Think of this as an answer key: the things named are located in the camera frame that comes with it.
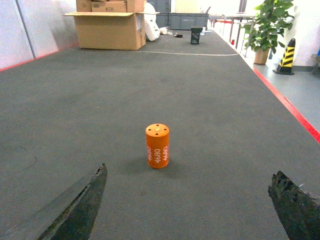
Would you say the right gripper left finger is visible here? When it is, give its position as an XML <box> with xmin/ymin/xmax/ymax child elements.
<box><xmin>0</xmin><ymin>163</ymin><xmax>108</xmax><ymax>240</ymax></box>

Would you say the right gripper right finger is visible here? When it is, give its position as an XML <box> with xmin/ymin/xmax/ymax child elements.
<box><xmin>268</xmin><ymin>171</ymin><xmax>320</xmax><ymax>240</ymax></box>

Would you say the orange cylinder cap 4680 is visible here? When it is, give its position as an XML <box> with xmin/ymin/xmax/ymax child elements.
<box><xmin>145</xmin><ymin>123</ymin><xmax>170</xmax><ymax>169</ymax></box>

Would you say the yellow black traffic cone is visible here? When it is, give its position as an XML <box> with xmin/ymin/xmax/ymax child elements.
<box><xmin>273</xmin><ymin>38</ymin><xmax>296</xmax><ymax>75</ymax></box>

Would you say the potted green plant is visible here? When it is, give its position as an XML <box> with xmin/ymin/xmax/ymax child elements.
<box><xmin>244</xmin><ymin>0</ymin><xmax>295</xmax><ymax>65</ymax></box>

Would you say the large open cardboard box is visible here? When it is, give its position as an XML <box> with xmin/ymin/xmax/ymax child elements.
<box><xmin>64</xmin><ymin>11</ymin><xmax>153</xmax><ymax>51</ymax></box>

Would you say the black small bin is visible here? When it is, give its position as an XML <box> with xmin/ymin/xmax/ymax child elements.
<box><xmin>190</xmin><ymin>26</ymin><xmax>203</xmax><ymax>45</ymax></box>

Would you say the small cardboard box on top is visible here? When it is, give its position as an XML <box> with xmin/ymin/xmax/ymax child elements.
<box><xmin>75</xmin><ymin>0</ymin><xmax>145</xmax><ymax>13</ymax></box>

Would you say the grey plastic crate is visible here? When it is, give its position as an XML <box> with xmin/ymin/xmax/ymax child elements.
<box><xmin>168</xmin><ymin>12</ymin><xmax>209</xmax><ymax>30</ymax></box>

